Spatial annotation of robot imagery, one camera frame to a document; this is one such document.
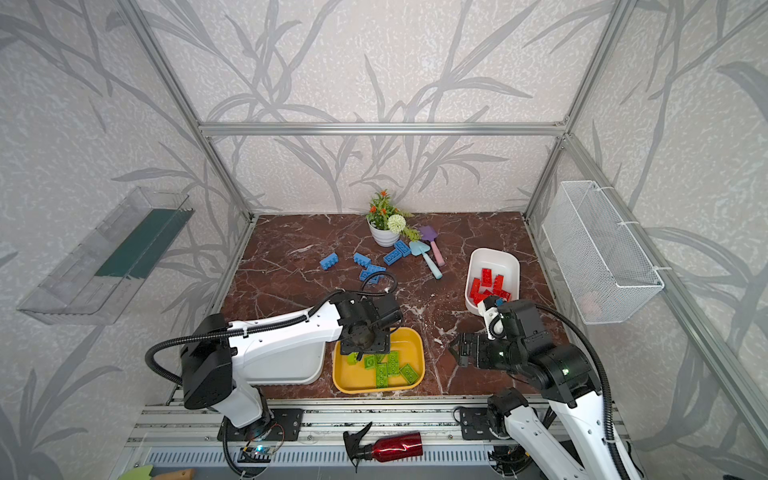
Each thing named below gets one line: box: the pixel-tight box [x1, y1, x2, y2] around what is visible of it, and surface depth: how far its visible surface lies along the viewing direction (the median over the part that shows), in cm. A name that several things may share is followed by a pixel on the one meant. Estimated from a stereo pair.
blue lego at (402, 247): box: [394, 239, 411, 257], surface depth 110 cm
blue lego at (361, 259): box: [353, 252, 371, 269], surface depth 107 cm
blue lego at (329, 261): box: [320, 252, 339, 271], surface depth 107 cm
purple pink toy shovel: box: [419, 225, 445, 267], surface depth 110 cm
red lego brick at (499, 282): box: [493, 274, 505, 292], surface depth 101 cm
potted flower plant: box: [366, 189, 421, 248], surface depth 104 cm
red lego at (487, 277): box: [481, 268, 493, 287], surface depth 103 cm
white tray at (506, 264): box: [465, 248, 521, 316], surface depth 103 cm
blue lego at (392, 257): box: [383, 249, 403, 266], surface depth 107 cm
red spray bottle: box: [343, 422, 423, 473], surface depth 69 cm
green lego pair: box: [375, 351, 419, 388], surface depth 83 cm
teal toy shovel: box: [409, 241, 443, 280], surface depth 109 cm
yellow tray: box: [332, 327, 425, 394], surface depth 82 cm
